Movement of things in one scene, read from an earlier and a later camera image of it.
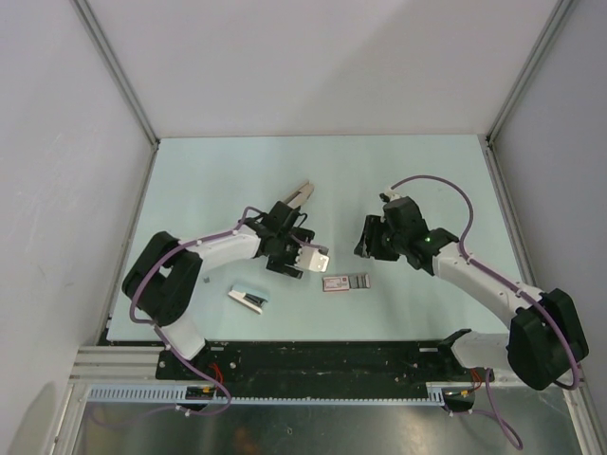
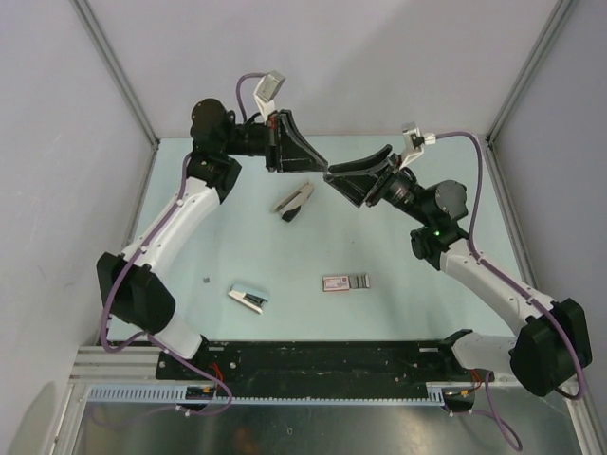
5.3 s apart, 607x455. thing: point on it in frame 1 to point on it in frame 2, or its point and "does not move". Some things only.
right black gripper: [369, 245] to [355, 186]
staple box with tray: [345, 282] does not move
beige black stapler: [298, 198] does not move
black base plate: [321, 361] does not move
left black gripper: [287, 265] to [295, 154]
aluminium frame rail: [119, 365] does not move
